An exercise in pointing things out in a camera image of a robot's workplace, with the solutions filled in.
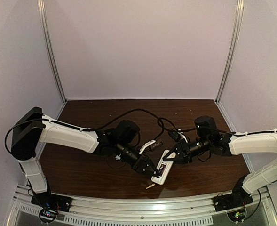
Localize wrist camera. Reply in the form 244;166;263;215
139;139;164;154
168;131;188;143

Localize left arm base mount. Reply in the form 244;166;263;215
31;194;72;225

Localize white remote control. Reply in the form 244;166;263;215
151;150;173;185

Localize right aluminium frame post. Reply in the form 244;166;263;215
215;0;245;104

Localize right black cable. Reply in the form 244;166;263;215
157;117;277;142

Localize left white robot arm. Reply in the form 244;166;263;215
7;107;159;194

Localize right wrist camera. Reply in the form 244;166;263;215
168;131;188;143

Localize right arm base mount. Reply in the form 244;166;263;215
212;193;253;224

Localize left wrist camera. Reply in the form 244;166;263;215
139;139;164;154

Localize front aluminium rail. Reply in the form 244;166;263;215
4;185;277;226

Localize left aluminium frame post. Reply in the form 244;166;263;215
37;0;67;104

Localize left black cable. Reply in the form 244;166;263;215
4;108;167;153

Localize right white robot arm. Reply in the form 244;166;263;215
163;116;277;211

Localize black cable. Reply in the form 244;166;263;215
157;117;277;142
4;108;167;153

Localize aluminium frame post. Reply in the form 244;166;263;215
215;0;245;104
37;0;67;104

